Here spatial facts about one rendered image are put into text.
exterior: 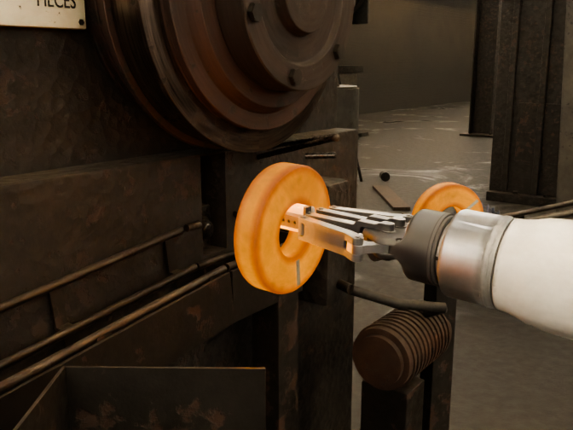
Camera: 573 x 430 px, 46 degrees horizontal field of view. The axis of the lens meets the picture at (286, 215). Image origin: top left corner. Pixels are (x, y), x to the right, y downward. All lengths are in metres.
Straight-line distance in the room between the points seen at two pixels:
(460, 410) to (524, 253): 1.55
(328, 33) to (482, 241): 0.52
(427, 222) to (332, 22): 0.49
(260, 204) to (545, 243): 0.29
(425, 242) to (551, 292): 0.13
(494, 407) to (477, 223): 1.57
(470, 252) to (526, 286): 0.06
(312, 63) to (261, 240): 0.37
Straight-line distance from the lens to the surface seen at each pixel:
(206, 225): 1.14
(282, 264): 0.77
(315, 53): 1.03
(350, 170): 1.48
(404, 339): 1.28
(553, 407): 2.25
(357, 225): 0.71
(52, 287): 0.92
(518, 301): 0.63
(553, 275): 0.61
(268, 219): 0.73
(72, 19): 0.98
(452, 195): 1.36
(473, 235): 0.64
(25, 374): 0.83
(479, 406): 2.18
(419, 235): 0.66
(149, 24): 0.88
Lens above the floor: 1.02
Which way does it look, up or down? 13 degrees down
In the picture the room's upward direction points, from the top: straight up
